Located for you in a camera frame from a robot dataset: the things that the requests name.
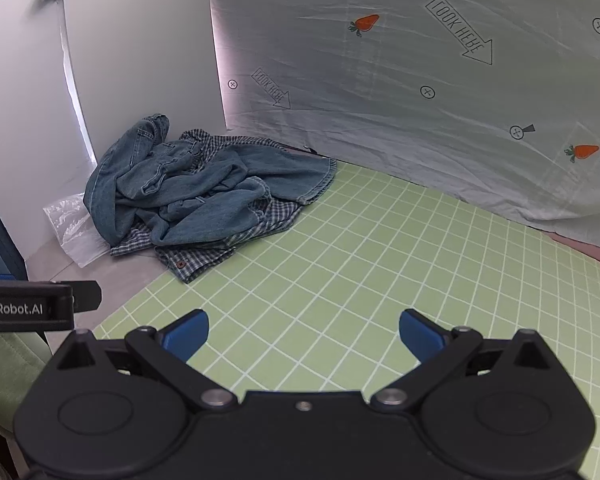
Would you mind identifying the pink cloth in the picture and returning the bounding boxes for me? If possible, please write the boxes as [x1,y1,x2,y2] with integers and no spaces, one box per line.
[544,230,600,274]

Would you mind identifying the blue plaid shirt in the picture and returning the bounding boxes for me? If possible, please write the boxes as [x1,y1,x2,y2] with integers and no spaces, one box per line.
[110,129,307,285]

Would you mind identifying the green cloth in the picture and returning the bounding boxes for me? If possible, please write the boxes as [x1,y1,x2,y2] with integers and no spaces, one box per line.
[0,332,57,432]

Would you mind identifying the clear plastic bag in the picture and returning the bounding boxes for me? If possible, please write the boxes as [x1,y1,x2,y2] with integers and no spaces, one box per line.
[43,195,114,269]

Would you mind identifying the pale carrot print sheet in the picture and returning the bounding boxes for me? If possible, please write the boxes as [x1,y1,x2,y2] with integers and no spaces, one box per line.
[205,0,600,254]

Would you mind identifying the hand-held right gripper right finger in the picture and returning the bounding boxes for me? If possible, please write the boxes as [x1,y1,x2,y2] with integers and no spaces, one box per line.
[370,308,557,414]

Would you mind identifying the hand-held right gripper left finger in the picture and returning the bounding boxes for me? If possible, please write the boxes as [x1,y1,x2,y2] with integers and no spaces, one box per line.
[54,309,239,414]

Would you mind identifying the blue denim jeans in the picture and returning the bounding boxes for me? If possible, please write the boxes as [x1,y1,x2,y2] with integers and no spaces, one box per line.
[83,114,339,247]

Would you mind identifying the white foam board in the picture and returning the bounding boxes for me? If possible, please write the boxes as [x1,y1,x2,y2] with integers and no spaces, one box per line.
[61,0,227,162]

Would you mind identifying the green grid cutting mat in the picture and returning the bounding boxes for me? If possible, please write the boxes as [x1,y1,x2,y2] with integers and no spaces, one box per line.
[92,160,600,480]

